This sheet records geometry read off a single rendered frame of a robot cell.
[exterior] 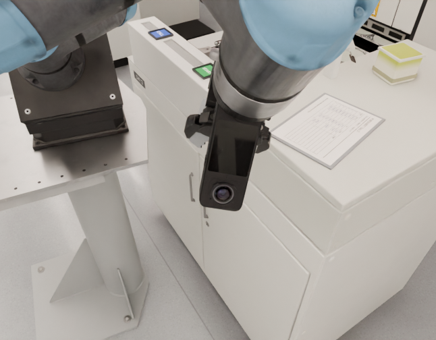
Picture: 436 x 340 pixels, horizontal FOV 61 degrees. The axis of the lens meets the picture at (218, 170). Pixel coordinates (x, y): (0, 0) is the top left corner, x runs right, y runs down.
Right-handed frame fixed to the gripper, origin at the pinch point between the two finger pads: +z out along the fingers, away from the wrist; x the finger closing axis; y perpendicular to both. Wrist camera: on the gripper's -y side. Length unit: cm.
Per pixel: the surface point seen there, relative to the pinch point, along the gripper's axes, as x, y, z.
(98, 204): 27, -9, 66
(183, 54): 10, 34, 44
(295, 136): -16.1, 10.1, 17.5
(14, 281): 63, -46, 122
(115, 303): 19, -45, 108
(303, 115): -18.2, 16.3, 21.5
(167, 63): 14, 31, 45
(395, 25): -48, 57, 41
